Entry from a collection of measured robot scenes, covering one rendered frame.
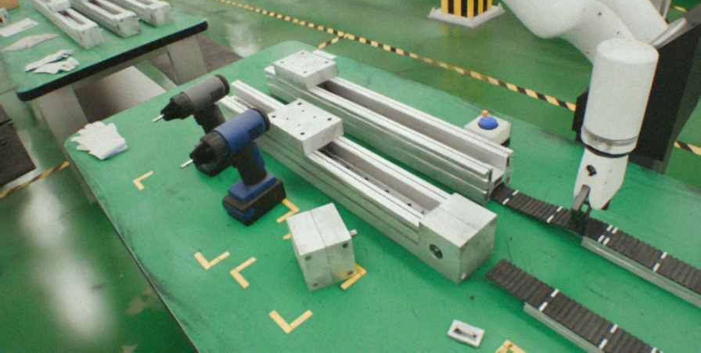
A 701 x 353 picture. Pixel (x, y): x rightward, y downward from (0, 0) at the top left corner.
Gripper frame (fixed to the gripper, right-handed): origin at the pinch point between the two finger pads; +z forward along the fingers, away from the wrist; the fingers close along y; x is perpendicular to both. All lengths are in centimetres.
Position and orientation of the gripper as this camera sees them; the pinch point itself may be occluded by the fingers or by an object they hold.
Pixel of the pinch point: (589, 214)
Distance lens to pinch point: 90.7
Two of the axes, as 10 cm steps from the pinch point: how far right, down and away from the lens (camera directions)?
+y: 7.5, -4.5, 4.9
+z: 1.1, 8.1, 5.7
